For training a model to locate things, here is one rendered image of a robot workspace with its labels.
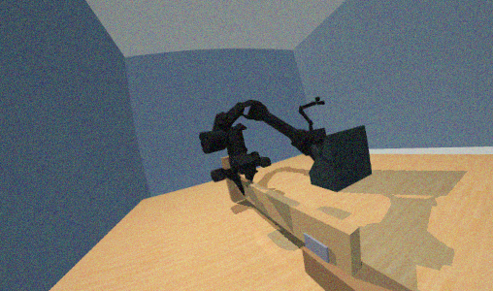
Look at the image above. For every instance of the long wooden rail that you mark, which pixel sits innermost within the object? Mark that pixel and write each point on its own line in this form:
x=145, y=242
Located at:
x=341, y=237

